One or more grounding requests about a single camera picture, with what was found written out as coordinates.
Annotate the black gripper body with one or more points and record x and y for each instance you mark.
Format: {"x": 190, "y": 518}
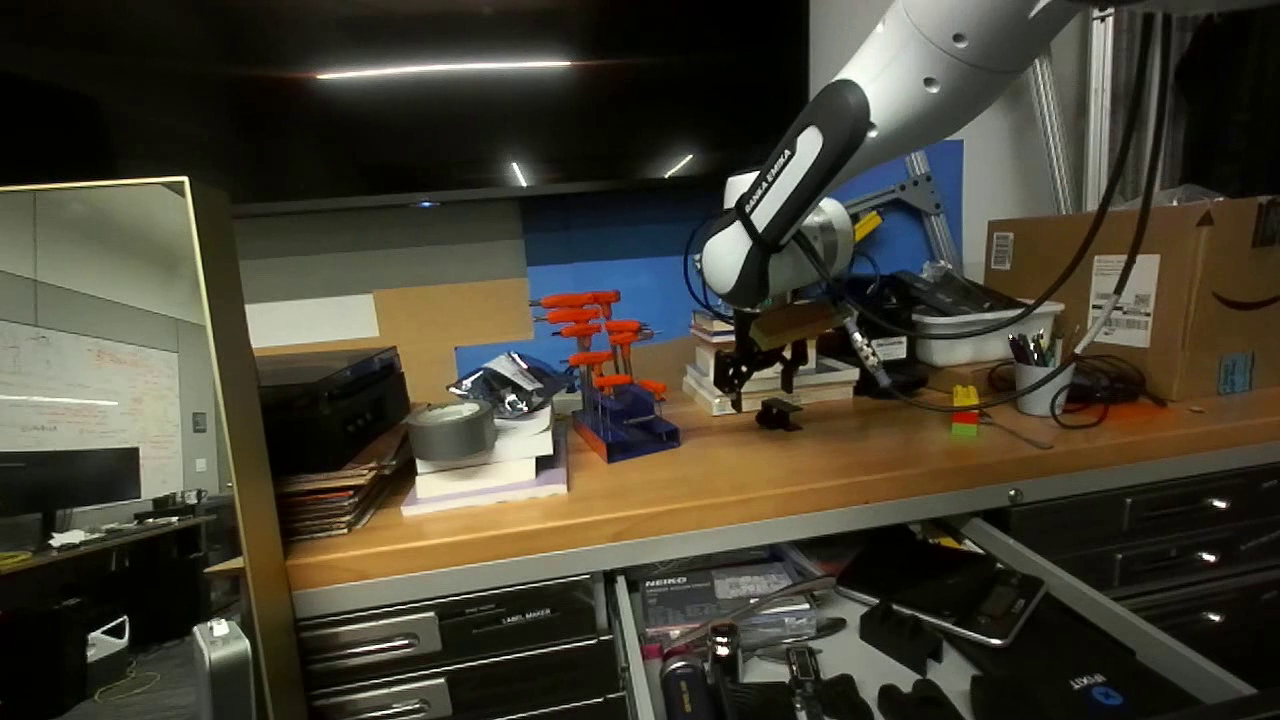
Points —
{"x": 742, "y": 361}

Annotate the tall black plastic block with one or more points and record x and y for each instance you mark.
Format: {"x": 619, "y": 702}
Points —
{"x": 883, "y": 562}

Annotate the black U-shaped bracket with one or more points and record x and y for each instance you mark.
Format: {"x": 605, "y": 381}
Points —
{"x": 903, "y": 637}

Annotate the grey metal tool drawer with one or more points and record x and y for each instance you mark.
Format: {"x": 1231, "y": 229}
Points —
{"x": 1081, "y": 594}

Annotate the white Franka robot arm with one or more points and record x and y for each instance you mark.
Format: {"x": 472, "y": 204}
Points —
{"x": 904, "y": 67}

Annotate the dark drawer cabinet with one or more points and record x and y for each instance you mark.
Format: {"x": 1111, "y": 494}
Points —
{"x": 1175, "y": 562}

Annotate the stack of books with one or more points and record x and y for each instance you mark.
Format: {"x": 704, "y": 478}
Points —
{"x": 833, "y": 385}

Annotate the thick cream book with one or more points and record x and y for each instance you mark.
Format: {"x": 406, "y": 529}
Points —
{"x": 704, "y": 361}

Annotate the red spine book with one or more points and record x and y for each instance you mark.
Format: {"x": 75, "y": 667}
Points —
{"x": 704, "y": 338}

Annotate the dark cover book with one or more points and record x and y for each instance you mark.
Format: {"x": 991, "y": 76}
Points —
{"x": 704, "y": 322}

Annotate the orange hex keys blue stand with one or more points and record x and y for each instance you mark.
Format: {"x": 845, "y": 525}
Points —
{"x": 605, "y": 372}

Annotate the yellow green red Lego stack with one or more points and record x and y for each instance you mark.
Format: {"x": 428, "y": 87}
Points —
{"x": 964, "y": 405}

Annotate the yellow bar tool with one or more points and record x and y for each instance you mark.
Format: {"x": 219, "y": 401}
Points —
{"x": 865, "y": 226}

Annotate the white plastic bin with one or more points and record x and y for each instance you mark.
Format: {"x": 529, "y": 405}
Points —
{"x": 987, "y": 334}

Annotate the clear plastic bags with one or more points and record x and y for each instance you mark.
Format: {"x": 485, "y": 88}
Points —
{"x": 726, "y": 594}

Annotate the dark marker pen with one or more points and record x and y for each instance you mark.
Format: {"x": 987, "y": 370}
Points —
{"x": 1023, "y": 349}

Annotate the silver foil bag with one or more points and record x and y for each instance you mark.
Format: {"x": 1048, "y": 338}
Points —
{"x": 512, "y": 381}

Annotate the white pen cup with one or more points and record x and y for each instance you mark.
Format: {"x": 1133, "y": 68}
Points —
{"x": 1047, "y": 388}

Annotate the silver pen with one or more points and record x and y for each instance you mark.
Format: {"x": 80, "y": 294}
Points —
{"x": 1055, "y": 346}

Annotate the black Taylor kitchen scale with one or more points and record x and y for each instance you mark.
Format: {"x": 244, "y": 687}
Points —
{"x": 981, "y": 605}

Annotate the cork board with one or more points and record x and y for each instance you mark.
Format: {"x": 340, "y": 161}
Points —
{"x": 454, "y": 326}

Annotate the black ribbed case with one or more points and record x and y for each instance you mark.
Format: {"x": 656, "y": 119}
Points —
{"x": 695, "y": 687}

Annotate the brown cardboard box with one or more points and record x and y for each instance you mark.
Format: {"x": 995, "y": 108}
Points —
{"x": 1184, "y": 365}

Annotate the black box with blue logo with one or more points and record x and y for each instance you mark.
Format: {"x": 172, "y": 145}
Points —
{"x": 1066, "y": 682}

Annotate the black equipment stack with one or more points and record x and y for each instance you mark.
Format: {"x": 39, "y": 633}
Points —
{"x": 333, "y": 401}

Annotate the brown folder stack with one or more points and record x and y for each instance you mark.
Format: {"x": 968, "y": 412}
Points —
{"x": 340, "y": 494}

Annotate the white paper sheet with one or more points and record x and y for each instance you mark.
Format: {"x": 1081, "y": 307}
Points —
{"x": 309, "y": 322}

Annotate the grey trash bin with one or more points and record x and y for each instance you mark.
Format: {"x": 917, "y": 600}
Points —
{"x": 220, "y": 667}

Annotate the tan wrist camera box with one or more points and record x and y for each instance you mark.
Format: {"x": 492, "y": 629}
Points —
{"x": 793, "y": 326}

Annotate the grey duct tape roll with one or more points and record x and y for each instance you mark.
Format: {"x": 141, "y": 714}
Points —
{"x": 445, "y": 429}

